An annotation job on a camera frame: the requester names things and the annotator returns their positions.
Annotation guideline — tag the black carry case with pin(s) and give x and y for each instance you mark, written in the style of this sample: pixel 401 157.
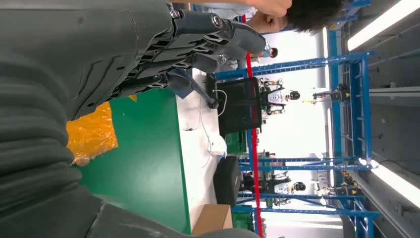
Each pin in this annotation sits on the black carry case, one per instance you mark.
pixel 226 180

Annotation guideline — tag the black handheld controller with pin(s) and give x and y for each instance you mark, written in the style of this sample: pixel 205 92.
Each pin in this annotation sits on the black handheld controller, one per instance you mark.
pixel 211 85

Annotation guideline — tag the long ceiling light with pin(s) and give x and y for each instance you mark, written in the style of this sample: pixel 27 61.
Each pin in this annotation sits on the long ceiling light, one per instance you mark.
pixel 393 184
pixel 380 24

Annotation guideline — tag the black hoist unit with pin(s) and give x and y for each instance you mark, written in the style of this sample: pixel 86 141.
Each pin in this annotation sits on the black hoist unit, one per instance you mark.
pixel 339 95

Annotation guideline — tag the person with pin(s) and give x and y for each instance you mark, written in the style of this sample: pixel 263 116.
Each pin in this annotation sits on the person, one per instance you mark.
pixel 311 13
pixel 272 52

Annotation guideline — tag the yellow taped cardboard sheet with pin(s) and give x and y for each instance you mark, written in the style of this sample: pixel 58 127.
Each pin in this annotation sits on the yellow taped cardboard sheet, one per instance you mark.
pixel 92 134

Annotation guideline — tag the green plastic crate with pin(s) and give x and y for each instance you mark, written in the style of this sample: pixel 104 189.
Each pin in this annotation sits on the green plastic crate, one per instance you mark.
pixel 235 143
pixel 242 220

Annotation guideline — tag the brown cardboard box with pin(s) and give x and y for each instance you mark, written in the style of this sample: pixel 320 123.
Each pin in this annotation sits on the brown cardboard box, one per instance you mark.
pixel 211 220

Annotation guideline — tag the white black humanoid robot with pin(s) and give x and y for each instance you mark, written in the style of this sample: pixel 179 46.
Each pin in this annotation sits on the white black humanoid robot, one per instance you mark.
pixel 285 188
pixel 277 98

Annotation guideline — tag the white tissue box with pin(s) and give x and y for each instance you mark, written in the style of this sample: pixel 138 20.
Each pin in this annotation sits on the white tissue box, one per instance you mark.
pixel 218 146

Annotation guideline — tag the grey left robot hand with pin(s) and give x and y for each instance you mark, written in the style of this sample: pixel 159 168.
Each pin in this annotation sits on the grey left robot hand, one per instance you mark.
pixel 82 39

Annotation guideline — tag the blue gantry frame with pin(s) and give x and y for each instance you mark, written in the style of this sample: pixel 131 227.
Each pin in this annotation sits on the blue gantry frame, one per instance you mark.
pixel 295 167
pixel 357 108

